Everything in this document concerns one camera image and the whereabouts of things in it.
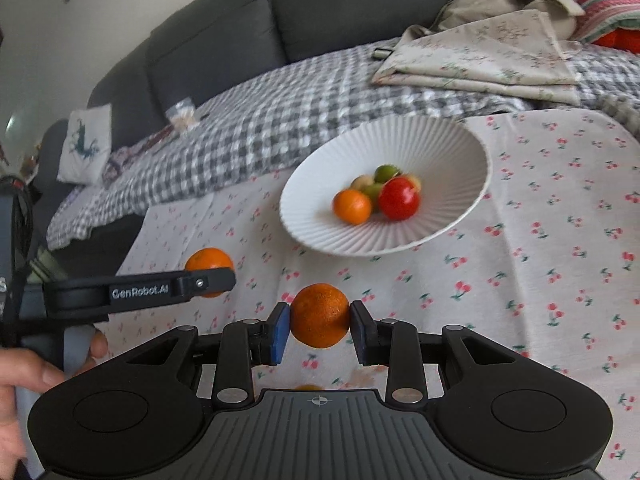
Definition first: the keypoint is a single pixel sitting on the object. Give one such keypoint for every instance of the orange mandarin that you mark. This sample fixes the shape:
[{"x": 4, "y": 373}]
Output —
[
  {"x": 207, "y": 260},
  {"x": 352, "y": 206},
  {"x": 320, "y": 317}
]

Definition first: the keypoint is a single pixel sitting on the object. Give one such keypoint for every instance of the white deer print pillow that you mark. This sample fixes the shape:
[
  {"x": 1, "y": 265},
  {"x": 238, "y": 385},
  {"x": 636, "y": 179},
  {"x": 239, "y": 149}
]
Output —
[{"x": 85, "y": 145}]

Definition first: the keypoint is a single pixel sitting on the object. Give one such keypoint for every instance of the folded beige floral cloth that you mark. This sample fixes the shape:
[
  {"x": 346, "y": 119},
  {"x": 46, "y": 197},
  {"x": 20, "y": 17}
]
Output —
[{"x": 480, "y": 55}]

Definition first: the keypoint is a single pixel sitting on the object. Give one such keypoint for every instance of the grey white checkered blanket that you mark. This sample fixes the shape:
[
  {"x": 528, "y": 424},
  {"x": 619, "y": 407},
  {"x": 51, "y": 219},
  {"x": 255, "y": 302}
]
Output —
[{"x": 275, "y": 110}]

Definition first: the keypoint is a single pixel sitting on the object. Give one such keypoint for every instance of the dark grey sofa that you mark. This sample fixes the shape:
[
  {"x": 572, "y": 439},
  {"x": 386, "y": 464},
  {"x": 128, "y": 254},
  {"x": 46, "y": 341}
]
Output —
[{"x": 225, "y": 35}]

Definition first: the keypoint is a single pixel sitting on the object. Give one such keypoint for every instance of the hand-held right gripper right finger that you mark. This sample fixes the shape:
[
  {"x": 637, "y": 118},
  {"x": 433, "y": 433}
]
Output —
[{"x": 361, "y": 332}]

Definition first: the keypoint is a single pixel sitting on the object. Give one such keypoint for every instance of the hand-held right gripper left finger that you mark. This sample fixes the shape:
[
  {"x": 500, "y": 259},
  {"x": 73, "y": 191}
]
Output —
[{"x": 279, "y": 335}]

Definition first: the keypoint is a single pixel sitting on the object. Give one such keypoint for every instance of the person's left hand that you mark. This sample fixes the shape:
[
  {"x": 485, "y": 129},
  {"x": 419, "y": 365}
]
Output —
[{"x": 30, "y": 370}]

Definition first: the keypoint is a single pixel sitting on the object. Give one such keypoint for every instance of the beige canvas bag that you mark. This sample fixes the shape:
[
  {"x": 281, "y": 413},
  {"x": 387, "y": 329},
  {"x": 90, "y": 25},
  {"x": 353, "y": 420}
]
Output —
[{"x": 500, "y": 2}]

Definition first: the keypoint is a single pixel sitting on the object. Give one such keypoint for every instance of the yellow green plum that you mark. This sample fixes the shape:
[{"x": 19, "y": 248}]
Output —
[{"x": 372, "y": 192}]

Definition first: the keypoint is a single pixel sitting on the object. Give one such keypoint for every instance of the purple floral pouch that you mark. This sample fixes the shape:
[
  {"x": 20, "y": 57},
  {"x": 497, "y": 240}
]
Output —
[{"x": 117, "y": 161}]

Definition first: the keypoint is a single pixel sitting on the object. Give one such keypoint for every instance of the white ribbed plate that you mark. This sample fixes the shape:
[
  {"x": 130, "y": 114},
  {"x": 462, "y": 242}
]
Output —
[{"x": 325, "y": 230}]

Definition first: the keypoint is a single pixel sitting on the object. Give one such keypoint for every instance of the red tomato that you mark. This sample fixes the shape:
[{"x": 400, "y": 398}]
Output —
[{"x": 398, "y": 197}]

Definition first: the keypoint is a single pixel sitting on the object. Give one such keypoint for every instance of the small brown kiwi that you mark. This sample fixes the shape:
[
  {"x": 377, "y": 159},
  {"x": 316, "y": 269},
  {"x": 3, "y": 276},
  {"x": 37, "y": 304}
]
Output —
[{"x": 361, "y": 182}]

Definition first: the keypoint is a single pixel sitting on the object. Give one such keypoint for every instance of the clear cotton swab box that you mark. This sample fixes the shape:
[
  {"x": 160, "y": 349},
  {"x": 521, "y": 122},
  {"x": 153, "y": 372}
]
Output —
[{"x": 182, "y": 112}]

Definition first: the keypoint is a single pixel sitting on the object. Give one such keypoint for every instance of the cherry print tablecloth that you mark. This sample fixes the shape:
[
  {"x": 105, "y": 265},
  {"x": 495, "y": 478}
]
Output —
[{"x": 525, "y": 260}]

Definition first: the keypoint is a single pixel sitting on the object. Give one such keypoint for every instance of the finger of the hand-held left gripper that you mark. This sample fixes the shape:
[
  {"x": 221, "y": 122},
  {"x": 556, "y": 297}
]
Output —
[{"x": 140, "y": 292}]

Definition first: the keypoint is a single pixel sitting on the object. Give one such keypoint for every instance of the red orange plush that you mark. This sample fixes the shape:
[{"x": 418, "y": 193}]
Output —
[{"x": 622, "y": 40}]

